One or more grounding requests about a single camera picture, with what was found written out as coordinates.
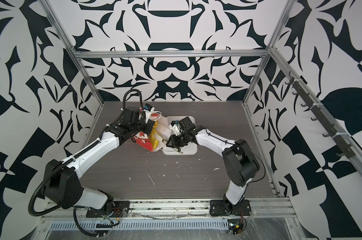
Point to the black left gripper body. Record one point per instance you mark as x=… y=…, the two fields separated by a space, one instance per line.
x=142 y=126

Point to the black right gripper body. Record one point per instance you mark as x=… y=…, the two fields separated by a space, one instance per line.
x=181 y=140

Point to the yellow round fake bun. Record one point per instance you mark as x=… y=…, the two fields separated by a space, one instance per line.
x=152 y=137

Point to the steel tongs with white tips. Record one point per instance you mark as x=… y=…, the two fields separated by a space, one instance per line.
x=174 y=142

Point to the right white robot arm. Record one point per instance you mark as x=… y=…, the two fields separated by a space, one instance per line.
x=240 y=162

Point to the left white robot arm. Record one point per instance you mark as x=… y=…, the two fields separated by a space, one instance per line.
x=61 y=183

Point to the small green circuit board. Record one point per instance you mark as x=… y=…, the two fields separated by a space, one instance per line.
x=235 y=228

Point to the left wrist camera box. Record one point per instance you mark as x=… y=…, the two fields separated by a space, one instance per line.
x=149 y=108

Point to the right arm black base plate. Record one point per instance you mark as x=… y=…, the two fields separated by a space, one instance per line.
x=225 y=208

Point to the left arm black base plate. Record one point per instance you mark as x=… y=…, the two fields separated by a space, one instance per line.
x=113 y=209

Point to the white slotted cable duct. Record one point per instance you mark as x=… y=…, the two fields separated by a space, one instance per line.
x=177 y=224

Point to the black wall hook rail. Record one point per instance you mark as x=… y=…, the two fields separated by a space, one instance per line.
x=322 y=116

